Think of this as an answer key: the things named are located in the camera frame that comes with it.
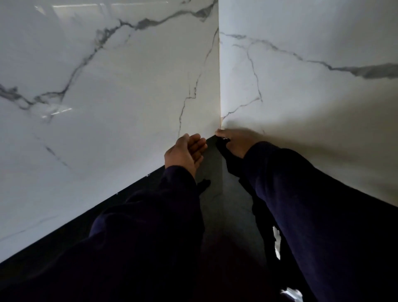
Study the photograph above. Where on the person's left hand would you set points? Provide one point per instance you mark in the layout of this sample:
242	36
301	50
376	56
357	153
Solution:
185	154

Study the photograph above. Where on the person's right hand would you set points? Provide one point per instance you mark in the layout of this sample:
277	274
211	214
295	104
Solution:
239	141

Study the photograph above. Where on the person's left forearm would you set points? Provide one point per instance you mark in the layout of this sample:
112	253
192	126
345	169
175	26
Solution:
124	242

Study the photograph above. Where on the person's right forearm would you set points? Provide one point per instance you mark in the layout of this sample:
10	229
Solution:
326	224

